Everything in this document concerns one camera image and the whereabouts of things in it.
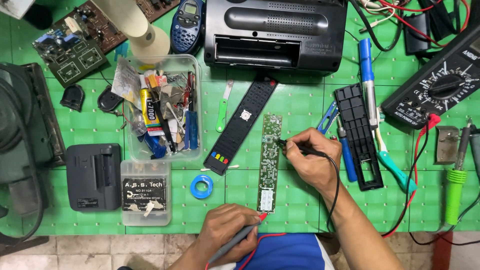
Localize person's right hand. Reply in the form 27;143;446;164
281;127;343;193

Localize person's left hand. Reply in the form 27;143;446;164
195;204;264;264

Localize grey red-tipped multimeter probe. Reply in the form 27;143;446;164
207;212;268;265

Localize black multimeter probe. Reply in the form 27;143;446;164
276;139;328;158

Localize blue metal tweezers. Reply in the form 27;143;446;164
317;100;340;135

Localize black remote back shell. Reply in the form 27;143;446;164
334;83;385;191

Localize green remote circuit board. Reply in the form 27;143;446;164
256;114;283;215

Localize blue solder spool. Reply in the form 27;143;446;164
190;174;214;200

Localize white cotton swab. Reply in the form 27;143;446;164
199;164;241;173

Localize green checkered table mat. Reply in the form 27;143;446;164
0;0;480;236

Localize person's blue white clothing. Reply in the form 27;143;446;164
208;232;335;270

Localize white teal toothbrush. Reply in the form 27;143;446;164
374;108;418;194

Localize clear screwdriver set box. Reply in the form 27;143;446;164
120;160;172;227

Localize black remote keypad cover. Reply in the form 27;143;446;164
203;76;280;176

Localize blue silver desoldering pump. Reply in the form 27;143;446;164
358;38;379;130

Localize clear container of small tools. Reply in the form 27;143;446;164
123;54;203;163

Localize black portable radio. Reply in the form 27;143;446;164
203;0;349;76

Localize black battery charger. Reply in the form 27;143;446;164
65;143;123;212

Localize yellow glue tube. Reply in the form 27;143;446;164
139;88;166;137

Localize black analog multimeter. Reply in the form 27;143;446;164
381;25;480;130

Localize black power adapter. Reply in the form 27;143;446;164
403;12;432;55

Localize black plastic cap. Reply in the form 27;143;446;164
59;83;86;112
97;85;125;113

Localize blue handheld phone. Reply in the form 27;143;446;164
170;0;206;56

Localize dark grey appliance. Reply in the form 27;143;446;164
0;61;67;246

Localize cream paper cone roll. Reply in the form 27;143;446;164
91;0;172;58

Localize small brown circuit board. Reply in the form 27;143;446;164
134;0;181;23

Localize green printed circuit board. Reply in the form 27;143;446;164
31;16;110;89

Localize black round object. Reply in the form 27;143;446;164
22;3;53;31

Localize blue handled screwdriver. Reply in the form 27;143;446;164
336;115;358;183

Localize black probe cable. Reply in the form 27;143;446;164
325;151;341;233

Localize red multimeter lead cable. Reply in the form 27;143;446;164
382;113;442;239

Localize green handled scraper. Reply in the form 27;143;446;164
215;79;234;133

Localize metal bracket stand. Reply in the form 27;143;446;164
434;125;461;166

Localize green handled soldering iron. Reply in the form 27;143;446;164
445;118;474;226

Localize grey handled soldering iron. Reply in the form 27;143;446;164
468;125;480;181

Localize tangle of red black wires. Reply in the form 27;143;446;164
349;0;472;53

